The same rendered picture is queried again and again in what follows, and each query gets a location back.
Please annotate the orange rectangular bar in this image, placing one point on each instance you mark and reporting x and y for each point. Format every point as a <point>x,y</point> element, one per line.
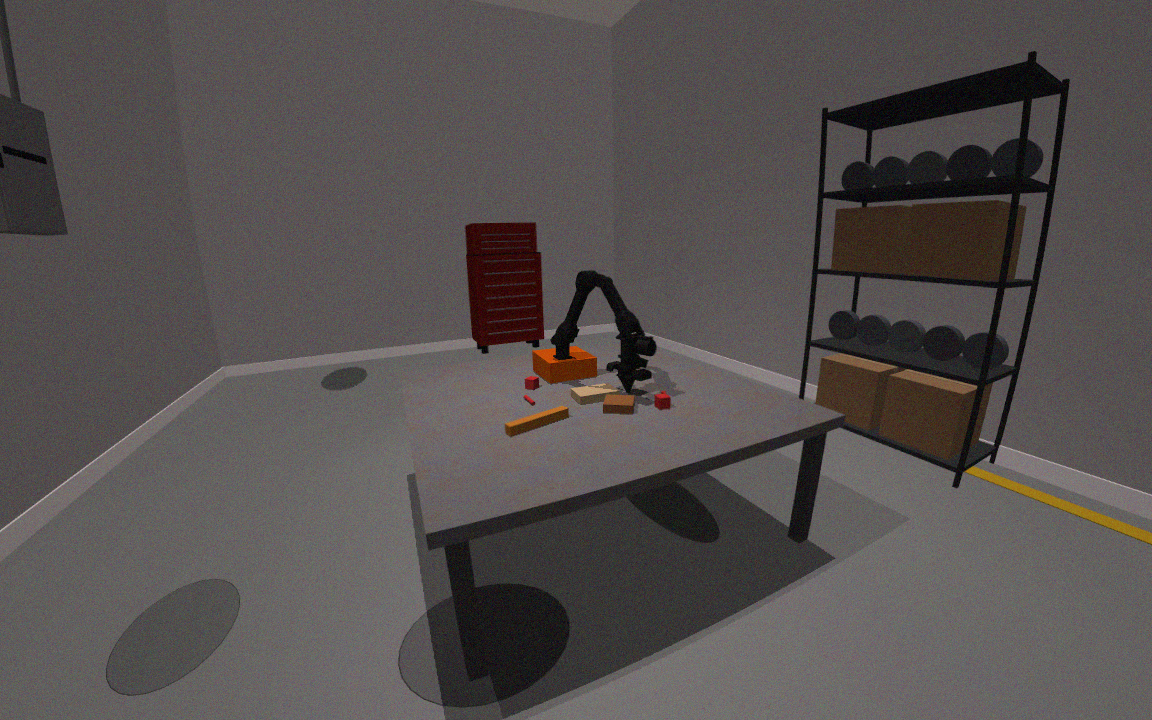
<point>537,420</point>

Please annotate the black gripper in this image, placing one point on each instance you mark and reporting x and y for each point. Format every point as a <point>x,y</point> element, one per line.
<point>627,372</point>

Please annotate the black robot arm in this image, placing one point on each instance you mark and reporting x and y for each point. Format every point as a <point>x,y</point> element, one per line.
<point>626,321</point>

